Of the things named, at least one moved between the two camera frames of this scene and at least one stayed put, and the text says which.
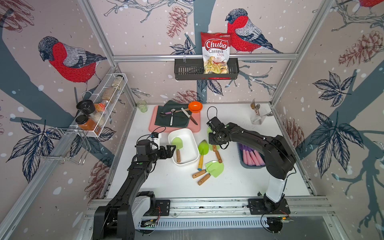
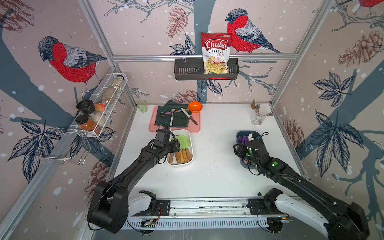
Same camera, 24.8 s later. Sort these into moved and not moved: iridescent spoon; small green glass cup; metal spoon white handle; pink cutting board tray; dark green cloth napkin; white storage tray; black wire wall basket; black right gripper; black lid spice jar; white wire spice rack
Moved: white storage tray; black right gripper
Not moved: iridescent spoon; pink cutting board tray; dark green cloth napkin; metal spoon white handle; black wire wall basket; small green glass cup; white wire spice rack; black lid spice jar
